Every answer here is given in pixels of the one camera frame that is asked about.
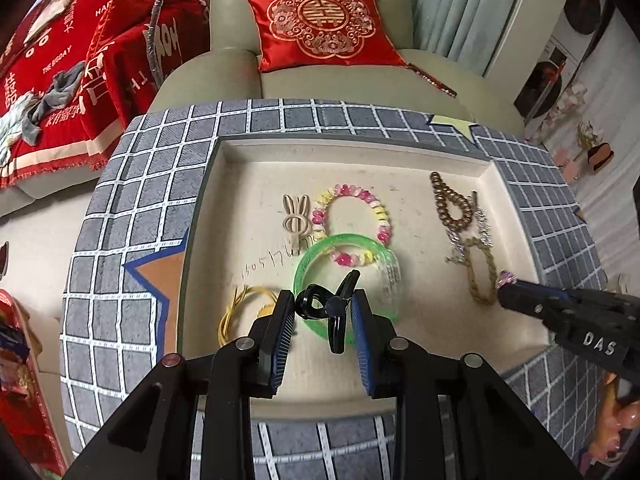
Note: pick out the red printed pillow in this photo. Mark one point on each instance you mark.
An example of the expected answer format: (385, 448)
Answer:
(125, 60)

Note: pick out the dark round wall decoration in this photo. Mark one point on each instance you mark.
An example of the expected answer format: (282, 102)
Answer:
(587, 5)

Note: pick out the beige leather sofa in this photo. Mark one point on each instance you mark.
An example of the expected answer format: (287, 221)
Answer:
(235, 20)

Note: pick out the red embroidered cushion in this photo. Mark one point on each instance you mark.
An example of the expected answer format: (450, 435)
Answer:
(325, 20)

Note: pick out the red printed blanket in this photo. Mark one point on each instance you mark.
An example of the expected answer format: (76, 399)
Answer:
(60, 35)

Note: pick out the grey cloth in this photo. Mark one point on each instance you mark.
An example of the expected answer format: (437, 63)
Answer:
(60, 85)

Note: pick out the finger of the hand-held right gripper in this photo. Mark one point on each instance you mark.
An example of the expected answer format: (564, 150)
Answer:
(530, 300)

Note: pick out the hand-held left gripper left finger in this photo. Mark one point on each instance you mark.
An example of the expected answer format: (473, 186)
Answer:
(280, 345)

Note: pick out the black hair claw clip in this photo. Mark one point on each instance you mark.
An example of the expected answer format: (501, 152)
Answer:
(335, 330)

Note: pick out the white board with dark disc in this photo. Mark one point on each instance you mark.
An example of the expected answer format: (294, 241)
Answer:
(542, 85)

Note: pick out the silver rhinestone hair clip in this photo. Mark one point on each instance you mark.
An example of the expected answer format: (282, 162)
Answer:
(484, 225)

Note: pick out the pink paper decorations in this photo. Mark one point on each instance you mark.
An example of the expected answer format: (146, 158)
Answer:
(590, 150)

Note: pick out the light blue curtain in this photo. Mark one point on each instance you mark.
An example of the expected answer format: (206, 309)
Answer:
(450, 5)

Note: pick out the red packets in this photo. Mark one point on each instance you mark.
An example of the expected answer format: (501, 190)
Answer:
(20, 400)

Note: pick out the grey checked mat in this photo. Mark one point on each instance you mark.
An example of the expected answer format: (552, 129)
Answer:
(150, 170)

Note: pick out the person's right hand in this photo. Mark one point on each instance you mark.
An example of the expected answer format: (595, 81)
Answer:
(627, 415)

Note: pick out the red fringed strip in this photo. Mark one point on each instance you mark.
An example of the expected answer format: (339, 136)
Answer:
(432, 79)

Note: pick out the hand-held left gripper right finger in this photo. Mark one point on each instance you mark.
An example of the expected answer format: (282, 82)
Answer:
(362, 355)

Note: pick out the beige rabbit hair clip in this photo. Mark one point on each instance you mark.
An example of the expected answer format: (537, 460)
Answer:
(295, 230)

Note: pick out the grey-green jewelry tray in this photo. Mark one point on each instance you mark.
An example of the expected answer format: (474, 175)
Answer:
(260, 185)

